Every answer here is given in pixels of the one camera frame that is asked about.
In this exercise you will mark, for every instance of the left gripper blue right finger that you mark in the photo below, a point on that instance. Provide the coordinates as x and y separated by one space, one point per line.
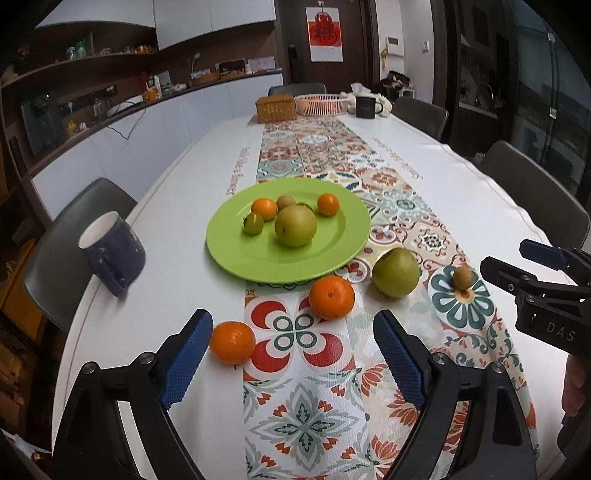
495 442

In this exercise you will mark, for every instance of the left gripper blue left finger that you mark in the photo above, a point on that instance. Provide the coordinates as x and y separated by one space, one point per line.
91 442

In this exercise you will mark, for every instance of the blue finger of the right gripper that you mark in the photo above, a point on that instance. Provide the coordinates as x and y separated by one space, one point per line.
507 277
549 256

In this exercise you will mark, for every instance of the orange mandarin front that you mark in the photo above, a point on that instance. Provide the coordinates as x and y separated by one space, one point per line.
328 205

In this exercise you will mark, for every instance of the orange mandarin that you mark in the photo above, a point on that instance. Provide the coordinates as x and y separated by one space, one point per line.
232 342
328 205
331 297
265 207

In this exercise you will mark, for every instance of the yellow pear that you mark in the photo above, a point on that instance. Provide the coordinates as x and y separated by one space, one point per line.
295 226

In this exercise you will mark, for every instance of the brown kiwi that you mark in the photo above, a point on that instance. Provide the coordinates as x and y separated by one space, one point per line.
285 201
462 278

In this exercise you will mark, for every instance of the small green fruit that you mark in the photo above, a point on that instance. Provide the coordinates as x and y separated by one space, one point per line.
253 224
305 205

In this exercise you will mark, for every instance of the right hand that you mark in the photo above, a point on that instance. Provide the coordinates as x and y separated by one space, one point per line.
573 396

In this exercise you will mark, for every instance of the grey chair right near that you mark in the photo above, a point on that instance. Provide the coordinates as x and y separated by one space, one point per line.
551 206

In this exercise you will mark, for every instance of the grey chair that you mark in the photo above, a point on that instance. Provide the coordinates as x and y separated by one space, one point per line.
57 274
429 118
551 206

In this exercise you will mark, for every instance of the green pear near plate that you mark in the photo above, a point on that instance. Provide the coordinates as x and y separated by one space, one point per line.
396 273

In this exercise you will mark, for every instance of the grey chair left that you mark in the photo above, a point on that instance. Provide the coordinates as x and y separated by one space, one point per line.
57 274

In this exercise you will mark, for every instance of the grey chair right far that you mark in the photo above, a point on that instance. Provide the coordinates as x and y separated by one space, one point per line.
429 118

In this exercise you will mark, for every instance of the patterned table runner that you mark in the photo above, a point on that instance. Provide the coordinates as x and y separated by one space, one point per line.
319 401

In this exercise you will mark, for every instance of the white tablecloth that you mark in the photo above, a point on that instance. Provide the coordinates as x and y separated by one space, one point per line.
179 277

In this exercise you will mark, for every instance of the dark blue mug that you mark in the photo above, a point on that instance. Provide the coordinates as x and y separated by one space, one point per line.
113 251

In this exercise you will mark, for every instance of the black mug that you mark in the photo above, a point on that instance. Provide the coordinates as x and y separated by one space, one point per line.
367 107

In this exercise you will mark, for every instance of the white tissue pack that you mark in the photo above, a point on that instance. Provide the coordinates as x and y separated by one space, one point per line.
357 89

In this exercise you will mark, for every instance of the green plate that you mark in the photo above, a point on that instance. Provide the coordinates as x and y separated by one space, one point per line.
324 229

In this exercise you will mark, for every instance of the clear fruit container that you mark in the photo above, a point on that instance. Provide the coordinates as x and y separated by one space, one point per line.
321 105

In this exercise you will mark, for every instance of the dark wooden door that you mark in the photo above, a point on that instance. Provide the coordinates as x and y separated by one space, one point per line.
360 45

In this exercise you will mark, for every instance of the grey chair table end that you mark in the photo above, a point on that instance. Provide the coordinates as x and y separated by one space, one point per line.
298 89

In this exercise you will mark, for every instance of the woven wicker basket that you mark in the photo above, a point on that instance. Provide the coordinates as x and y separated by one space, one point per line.
276 108

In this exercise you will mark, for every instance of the black coffee machine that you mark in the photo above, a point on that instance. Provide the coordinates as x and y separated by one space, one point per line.
42 121

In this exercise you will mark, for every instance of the red door poster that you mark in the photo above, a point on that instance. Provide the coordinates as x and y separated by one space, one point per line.
324 29

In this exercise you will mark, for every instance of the white wall intercom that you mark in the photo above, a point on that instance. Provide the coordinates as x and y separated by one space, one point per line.
394 46

